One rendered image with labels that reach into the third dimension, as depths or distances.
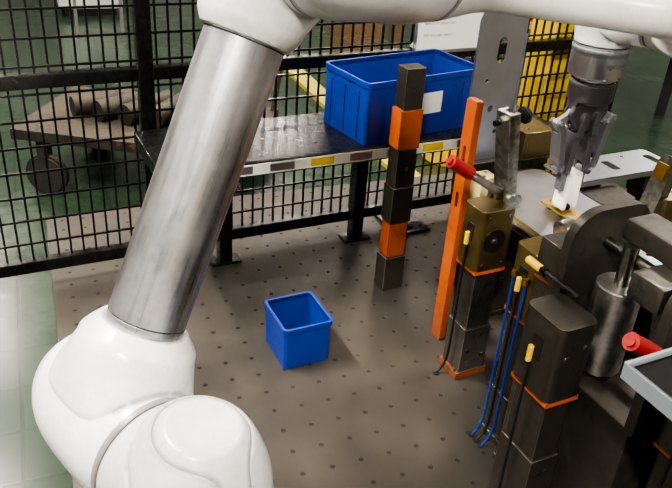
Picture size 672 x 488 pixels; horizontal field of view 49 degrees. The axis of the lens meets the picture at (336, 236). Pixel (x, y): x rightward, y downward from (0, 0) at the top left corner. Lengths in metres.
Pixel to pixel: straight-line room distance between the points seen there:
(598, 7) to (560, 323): 0.40
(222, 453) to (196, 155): 0.33
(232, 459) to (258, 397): 0.55
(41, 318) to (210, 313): 1.36
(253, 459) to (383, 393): 0.59
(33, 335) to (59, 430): 1.80
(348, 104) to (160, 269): 0.74
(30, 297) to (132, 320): 2.05
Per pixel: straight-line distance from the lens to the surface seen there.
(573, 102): 1.30
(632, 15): 1.05
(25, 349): 2.71
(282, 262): 1.72
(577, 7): 1.01
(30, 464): 2.30
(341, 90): 1.55
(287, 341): 1.37
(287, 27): 0.87
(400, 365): 1.44
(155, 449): 0.82
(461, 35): 1.81
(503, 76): 1.55
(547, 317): 0.96
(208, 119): 0.87
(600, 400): 1.04
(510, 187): 1.27
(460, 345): 1.40
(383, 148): 1.52
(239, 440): 0.81
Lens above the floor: 1.60
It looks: 29 degrees down
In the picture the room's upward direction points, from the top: 4 degrees clockwise
